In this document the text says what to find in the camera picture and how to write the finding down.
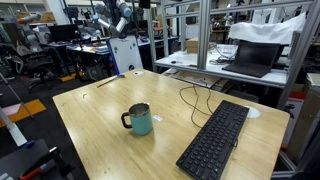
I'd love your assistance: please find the grey background robot arm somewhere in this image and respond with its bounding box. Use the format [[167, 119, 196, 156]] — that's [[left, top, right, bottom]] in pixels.
[[93, 0, 132, 38]]

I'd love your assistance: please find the teal metal mug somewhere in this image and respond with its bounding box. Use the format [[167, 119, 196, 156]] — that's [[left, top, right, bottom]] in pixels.
[[121, 103, 153, 136]]

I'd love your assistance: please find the white board with dots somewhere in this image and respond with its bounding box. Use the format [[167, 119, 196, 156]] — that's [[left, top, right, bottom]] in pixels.
[[108, 35, 143, 74]]

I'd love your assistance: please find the cardboard box on shelf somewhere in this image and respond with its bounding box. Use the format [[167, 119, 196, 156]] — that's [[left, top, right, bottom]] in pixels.
[[186, 38, 198, 53]]

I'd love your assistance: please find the black computer keyboard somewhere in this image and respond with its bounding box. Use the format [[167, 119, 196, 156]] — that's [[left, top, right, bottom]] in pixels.
[[176, 100, 249, 180]]

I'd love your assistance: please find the black open laptop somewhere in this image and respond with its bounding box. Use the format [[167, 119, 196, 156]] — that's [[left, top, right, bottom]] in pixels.
[[223, 41, 280, 78]]

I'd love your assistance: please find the black office chair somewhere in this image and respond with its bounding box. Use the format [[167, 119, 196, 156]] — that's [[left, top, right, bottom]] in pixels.
[[22, 35, 54, 93]]

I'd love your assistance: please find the white cloth cover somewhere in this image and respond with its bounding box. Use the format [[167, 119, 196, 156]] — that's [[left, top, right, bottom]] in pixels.
[[229, 13, 306, 45]]

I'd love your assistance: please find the black keyboard cable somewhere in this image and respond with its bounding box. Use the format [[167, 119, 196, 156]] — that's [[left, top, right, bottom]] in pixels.
[[179, 84, 214, 129]]

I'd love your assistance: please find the aluminium frame shelf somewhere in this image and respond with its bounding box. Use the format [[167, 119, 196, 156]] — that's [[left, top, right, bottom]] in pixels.
[[155, 0, 320, 109]]

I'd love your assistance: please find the orange handled clamp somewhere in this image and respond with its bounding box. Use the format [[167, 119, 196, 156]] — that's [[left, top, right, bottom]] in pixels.
[[19, 147, 74, 180]]

